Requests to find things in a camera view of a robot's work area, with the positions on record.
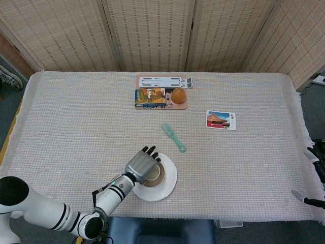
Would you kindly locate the white power strip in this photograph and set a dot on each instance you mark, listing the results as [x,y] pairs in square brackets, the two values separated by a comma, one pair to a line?
[320,80]

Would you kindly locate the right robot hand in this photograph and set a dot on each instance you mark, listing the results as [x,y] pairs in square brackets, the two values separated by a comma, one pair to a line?
[320,167]

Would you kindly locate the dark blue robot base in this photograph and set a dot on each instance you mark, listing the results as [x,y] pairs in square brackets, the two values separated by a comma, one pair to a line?
[162,231]

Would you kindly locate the pink mat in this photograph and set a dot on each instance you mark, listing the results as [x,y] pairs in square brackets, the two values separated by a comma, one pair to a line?
[177,106]

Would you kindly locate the blue snack box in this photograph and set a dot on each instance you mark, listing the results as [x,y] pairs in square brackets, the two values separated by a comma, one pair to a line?
[149,97]

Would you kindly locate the orange jelly cup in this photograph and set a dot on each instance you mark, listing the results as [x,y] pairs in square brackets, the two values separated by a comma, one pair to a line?
[178,96]

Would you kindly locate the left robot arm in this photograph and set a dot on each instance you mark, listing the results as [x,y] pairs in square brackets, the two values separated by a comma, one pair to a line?
[50,211]

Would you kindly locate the green brush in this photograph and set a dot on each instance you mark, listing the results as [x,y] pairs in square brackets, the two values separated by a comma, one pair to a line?
[167,129]

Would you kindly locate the beige bowl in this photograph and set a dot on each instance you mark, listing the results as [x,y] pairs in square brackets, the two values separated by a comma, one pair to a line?
[152,183]

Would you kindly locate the woven beige tablecloth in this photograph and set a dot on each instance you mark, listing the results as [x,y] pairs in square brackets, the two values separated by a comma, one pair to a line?
[76,127]

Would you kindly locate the white paper cup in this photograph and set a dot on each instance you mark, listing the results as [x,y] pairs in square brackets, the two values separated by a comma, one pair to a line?
[154,175]

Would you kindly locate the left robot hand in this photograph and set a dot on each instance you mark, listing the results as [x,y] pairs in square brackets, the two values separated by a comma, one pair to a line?
[139,165]

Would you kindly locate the grey white sneaker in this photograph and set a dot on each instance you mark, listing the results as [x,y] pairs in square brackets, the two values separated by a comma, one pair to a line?
[10,76]

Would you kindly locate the white paper plate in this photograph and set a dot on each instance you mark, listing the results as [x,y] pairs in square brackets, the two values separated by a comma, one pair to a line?
[165,190]

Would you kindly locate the clear plastic box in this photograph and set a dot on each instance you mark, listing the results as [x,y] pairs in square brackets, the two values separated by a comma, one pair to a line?
[228,223]

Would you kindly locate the palace picture postcard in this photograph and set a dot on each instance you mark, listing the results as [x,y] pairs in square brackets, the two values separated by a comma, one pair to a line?
[221,119]

